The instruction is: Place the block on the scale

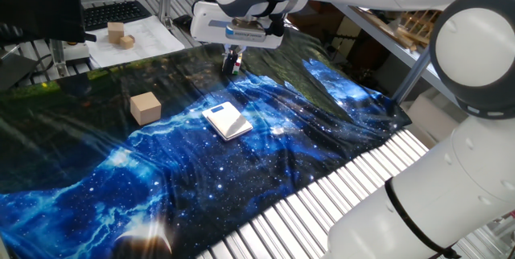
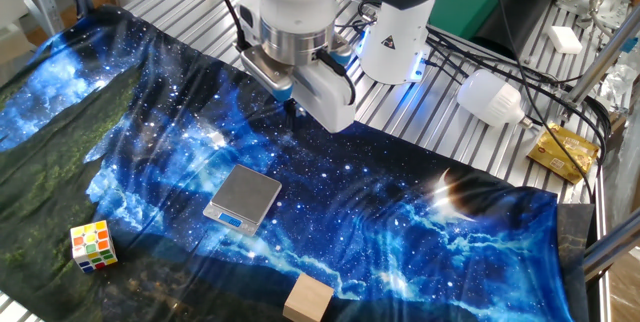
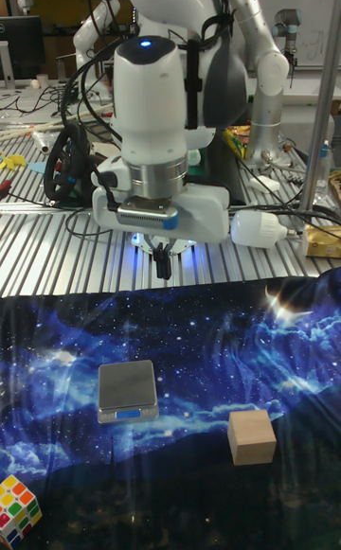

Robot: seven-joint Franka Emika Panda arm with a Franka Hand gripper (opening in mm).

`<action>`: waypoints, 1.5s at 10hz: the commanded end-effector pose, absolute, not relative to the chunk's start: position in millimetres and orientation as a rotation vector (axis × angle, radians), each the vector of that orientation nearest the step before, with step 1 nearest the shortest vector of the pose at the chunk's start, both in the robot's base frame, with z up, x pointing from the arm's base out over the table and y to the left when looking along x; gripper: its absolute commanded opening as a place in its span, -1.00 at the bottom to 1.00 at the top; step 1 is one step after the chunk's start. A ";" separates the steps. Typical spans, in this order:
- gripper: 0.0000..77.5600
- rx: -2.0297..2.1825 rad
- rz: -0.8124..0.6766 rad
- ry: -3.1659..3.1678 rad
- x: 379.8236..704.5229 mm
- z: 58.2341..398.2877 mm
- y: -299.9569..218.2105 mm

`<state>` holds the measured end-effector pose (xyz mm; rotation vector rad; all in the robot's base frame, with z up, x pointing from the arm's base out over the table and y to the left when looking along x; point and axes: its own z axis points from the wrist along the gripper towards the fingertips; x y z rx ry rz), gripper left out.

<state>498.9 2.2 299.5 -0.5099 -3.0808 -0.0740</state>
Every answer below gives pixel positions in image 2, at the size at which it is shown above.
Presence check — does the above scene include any aluminium frame post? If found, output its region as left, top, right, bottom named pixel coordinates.
left=582, top=221, right=640, bottom=283
left=563, top=4, right=640, bottom=107

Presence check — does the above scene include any galaxy print cloth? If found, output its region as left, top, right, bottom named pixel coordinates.
left=0, top=4, right=576, bottom=322

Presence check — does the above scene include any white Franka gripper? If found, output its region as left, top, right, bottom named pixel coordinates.
left=283, top=61, right=357, bottom=134

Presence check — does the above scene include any light wooden cube block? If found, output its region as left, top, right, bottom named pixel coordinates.
left=282, top=271, right=335, bottom=322

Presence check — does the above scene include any Rubik's cube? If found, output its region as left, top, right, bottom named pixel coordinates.
left=69, top=219, right=119, bottom=274

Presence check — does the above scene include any black cable bundle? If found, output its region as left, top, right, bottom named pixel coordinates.
left=424, top=24, right=612, bottom=168

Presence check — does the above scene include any black rolled mat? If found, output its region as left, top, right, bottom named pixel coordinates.
left=472, top=0, right=562, bottom=61

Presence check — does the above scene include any green mat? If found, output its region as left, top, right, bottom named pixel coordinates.
left=428, top=0, right=531, bottom=41

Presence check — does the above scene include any white foam block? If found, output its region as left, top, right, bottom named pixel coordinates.
left=546, top=25, right=584, bottom=56

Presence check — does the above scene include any black flat mat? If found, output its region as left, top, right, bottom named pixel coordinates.
left=555, top=203, right=597, bottom=322

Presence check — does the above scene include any gold foil snack packet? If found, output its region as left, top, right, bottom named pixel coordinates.
left=525, top=121, right=600, bottom=186

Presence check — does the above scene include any silver digital pocket scale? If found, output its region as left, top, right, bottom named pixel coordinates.
left=202, top=163, right=284, bottom=237

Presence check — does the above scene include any white LED bulb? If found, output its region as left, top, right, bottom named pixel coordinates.
left=456, top=68, right=535, bottom=130

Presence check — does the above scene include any crumpled clear plastic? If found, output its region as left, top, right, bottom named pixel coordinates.
left=597, top=59, right=640, bottom=113

